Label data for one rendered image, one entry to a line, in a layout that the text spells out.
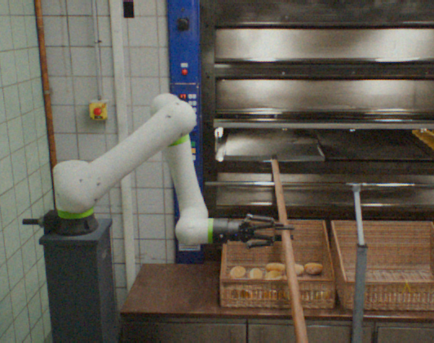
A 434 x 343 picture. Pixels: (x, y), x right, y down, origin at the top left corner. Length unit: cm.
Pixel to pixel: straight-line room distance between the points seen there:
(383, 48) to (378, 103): 28
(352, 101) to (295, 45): 41
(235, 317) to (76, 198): 118
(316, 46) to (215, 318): 144
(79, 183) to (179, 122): 37
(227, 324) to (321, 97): 124
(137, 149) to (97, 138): 126
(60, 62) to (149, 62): 46
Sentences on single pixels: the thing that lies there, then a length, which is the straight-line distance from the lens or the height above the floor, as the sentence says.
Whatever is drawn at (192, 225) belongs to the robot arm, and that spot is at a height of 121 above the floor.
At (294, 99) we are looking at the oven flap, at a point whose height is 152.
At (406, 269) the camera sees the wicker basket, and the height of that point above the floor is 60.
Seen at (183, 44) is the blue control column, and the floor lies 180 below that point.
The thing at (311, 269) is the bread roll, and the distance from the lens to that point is 298.
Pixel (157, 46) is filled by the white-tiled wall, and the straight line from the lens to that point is 289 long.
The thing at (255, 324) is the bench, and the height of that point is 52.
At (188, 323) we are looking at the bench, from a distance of 272.
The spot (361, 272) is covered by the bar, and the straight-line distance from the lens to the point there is 254.
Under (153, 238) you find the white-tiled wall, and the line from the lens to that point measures 315.
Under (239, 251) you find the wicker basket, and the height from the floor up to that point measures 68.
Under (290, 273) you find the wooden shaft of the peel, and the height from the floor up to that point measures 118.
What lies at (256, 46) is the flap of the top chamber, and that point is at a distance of 284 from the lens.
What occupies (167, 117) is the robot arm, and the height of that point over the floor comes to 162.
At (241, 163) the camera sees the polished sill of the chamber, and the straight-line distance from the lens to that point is 294.
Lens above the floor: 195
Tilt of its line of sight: 15 degrees down
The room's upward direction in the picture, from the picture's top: straight up
